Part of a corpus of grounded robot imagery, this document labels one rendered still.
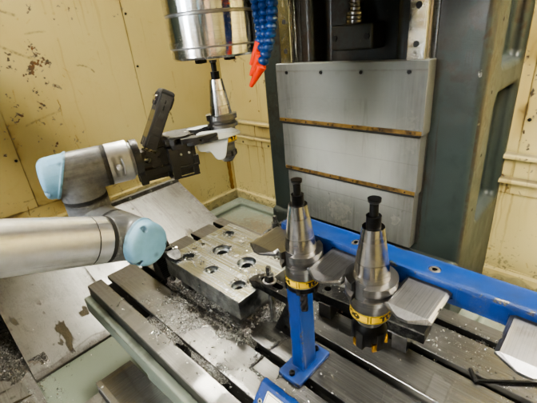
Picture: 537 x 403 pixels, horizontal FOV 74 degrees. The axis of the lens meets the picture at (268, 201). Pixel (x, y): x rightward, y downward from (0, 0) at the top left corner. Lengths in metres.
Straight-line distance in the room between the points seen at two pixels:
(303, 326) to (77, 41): 1.38
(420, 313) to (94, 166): 0.55
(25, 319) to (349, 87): 1.27
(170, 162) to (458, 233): 0.77
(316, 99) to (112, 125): 0.96
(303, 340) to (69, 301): 0.99
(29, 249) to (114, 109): 1.25
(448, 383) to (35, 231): 0.72
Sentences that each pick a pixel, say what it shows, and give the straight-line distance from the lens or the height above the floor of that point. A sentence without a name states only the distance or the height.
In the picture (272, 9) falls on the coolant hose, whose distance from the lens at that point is 0.57.
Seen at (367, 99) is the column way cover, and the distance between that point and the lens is 1.02.
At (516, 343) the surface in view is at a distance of 0.43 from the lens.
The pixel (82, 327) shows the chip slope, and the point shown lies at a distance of 1.43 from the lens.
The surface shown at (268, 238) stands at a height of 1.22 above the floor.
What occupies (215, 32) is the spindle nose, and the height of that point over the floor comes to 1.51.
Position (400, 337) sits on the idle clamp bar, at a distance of 0.80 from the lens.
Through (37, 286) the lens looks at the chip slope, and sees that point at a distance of 1.56.
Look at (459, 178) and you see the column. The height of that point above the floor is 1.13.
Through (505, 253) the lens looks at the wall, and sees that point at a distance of 1.50.
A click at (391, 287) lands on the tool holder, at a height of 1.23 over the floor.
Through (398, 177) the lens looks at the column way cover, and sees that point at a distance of 1.04.
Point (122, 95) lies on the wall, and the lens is 1.75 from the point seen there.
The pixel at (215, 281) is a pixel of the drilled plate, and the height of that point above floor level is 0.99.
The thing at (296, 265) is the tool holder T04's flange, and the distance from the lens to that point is 0.49.
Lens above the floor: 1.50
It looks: 25 degrees down
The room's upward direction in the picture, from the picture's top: 6 degrees counter-clockwise
